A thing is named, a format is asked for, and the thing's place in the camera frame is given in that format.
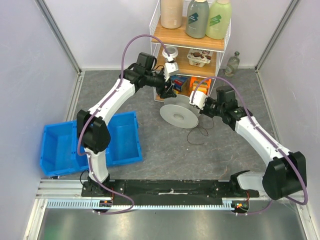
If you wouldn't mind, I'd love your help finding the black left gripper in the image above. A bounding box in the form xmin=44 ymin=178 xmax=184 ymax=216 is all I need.
xmin=145 ymin=69 xmax=177 ymax=100

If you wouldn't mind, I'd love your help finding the grey plastic cable spool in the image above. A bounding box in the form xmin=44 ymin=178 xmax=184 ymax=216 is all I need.
xmin=159 ymin=94 xmax=200 ymax=129

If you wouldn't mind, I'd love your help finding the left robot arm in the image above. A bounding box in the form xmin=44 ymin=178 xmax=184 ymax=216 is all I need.
xmin=76 ymin=52 xmax=179 ymax=197

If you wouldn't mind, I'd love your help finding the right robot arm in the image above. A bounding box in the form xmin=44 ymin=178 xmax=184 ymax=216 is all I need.
xmin=189 ymin=86 xmax=307 ymax=201

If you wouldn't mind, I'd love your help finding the blue snack box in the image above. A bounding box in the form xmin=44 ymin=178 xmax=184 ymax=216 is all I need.
xmin=172 ymin=75 xmax=189 ymax=92

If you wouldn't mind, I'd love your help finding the orange snack box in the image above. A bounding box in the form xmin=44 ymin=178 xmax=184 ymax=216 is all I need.
xmin=188 ymin=76 xmax=212 ymax=97

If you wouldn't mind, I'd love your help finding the white yogurt cup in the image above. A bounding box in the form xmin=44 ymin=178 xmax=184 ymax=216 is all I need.
xmin=162 ymin=45 xmax=179 ymax=62

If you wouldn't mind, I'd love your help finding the chocolate dessert tub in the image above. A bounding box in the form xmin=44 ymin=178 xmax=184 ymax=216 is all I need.
xmin=187 ymin=48 xmax=214 ymax=68

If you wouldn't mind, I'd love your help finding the clear glass bottle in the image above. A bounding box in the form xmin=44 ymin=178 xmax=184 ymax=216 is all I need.
xmin=224 ymin=51 xmax=240 ymax=77

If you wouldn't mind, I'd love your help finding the light green bottle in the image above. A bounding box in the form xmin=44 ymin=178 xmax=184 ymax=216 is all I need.
xmin=205 ymin=0 xmax=232 ymax=40

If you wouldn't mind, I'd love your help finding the beige bottle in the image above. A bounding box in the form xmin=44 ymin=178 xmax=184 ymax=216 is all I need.
xmin=160 ymin=0 xmax=184 ymax=29

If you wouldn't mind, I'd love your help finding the grey green bottle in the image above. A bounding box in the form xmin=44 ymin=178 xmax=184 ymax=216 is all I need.
xmin=185 ymin=0 xmax=210 ymax=39

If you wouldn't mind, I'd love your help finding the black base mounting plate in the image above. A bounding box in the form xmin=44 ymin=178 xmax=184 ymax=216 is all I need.
xmin=81 ymin=178 xmax=261 ymax=206

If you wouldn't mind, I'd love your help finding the blue plastic compartment bin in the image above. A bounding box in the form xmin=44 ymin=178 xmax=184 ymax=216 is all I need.
xmin=39 ymin=111 xmax=143 ymax=177

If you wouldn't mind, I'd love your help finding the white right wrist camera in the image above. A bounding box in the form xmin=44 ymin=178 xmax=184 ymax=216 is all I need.
xmin=189 ymin=90 xmax=208 ymax=110

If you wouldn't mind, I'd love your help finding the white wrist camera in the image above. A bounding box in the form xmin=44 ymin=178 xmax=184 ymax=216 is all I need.
xmin=164 ymin=56 xmax=179 ymax=82
xmin=189 ymin=90 xmax=208 ymax=110

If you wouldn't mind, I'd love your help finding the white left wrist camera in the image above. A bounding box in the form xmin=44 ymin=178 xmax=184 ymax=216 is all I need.
xmin=164 ymin=56 xmax=179 ymax=82

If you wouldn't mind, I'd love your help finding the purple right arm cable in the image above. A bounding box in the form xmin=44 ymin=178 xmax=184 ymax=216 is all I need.
xmin=192 ymin=76 xmax=309 ymax=216

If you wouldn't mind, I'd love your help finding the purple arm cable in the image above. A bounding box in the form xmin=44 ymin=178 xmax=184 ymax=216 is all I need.
xmin=76 ymin=34 xmax=173 ymax=215
xmin=192 ymin=76 xmax=309 ymax=216

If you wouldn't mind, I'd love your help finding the white wire shelf rack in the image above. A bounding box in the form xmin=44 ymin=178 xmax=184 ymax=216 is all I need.
xmin=149 ymin=0 xmax=231 ymax=109

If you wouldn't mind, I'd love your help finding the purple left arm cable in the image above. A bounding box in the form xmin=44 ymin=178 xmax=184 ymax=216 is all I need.
xmin=76 ymin=34 xmax=173 ymax=215

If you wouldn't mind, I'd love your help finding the right aluminium frame post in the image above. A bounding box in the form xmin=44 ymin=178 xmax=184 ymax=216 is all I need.
xmin=254 ymin=0 xmax=301 ymax=73

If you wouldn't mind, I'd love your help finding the aluminium frame post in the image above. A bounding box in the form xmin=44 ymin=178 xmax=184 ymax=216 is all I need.
xmin=35 ymin=0 xmax=82 ymax=74
xmin=254 ymin=0 xmax=301 ymax=73

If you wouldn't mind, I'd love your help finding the grey slotted cable duct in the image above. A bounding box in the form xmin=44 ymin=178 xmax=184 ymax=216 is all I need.
xmin=46 ymin=199 xmax=235 ymax=211

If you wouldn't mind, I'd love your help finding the left aluminium frame post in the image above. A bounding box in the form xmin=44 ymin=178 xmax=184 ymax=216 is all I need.
xmin=35 ymin=0 xmax=82 ymax=74

